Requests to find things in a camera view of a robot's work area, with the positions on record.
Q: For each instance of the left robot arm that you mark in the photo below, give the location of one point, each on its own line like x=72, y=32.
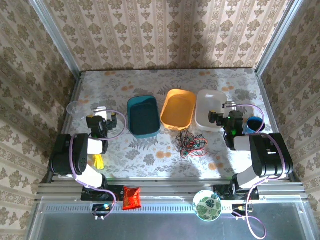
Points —
x=67, y=155

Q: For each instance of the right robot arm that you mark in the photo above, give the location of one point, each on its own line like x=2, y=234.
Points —
x=270, y=155

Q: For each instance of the white plastic bin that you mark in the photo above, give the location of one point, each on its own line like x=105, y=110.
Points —
x=208, y=100

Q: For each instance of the blue cup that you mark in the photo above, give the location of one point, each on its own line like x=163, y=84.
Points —
x=253, y=125

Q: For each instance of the clear plastic cup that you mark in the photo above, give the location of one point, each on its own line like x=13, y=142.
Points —
x=75, y=109

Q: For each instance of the teal plastic bin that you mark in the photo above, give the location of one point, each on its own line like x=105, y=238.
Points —
x=143, y=117

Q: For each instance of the yellow banana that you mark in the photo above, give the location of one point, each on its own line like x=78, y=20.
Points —
x=98, y=161

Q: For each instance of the orange plastic bin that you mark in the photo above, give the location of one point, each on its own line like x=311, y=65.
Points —
x=178, y=110

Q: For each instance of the floral table cover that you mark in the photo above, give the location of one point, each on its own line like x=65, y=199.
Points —
x=150, y=82

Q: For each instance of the red foil snack packet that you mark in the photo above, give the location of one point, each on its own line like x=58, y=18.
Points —
x=131, y=198

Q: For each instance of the leaf print bowl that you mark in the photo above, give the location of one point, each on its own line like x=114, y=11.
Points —
x=207, y=205

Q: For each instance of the grey metal panel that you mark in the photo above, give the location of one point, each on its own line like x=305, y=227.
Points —
x=162, y=227

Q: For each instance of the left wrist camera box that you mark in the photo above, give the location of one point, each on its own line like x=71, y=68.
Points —
x=102, y=111

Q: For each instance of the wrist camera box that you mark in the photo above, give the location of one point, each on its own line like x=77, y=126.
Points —
x=228, y=105
x=102, y=111

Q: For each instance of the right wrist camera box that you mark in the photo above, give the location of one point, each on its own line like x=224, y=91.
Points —
x=228, y=105

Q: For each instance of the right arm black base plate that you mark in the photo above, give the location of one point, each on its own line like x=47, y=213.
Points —
x=220, y=191

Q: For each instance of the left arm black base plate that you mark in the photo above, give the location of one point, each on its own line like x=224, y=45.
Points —
x=117, y=193

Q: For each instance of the aluminium frame rail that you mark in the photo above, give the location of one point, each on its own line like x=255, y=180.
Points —
x=170, y=187

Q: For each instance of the aluminium frame post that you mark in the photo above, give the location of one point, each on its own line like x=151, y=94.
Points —
x=277, y=37
x=56, y=35

